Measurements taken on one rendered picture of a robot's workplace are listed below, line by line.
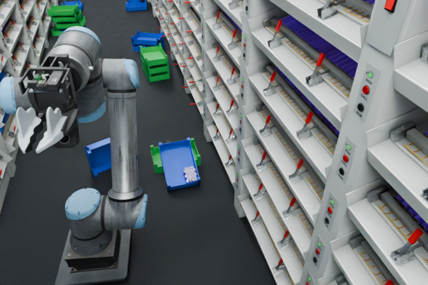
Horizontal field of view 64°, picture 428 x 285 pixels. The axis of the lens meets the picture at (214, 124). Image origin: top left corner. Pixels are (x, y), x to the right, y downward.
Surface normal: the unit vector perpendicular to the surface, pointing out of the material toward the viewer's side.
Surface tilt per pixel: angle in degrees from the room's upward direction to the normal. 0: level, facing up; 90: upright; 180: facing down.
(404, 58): 90
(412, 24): 90
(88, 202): 2
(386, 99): 90
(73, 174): 0
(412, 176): 20
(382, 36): 90
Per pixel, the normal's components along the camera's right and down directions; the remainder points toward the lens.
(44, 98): 0.09, 0.60
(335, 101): -0.32, -0.71
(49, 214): 0.00, -0.81
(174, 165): 0.10, -0.54
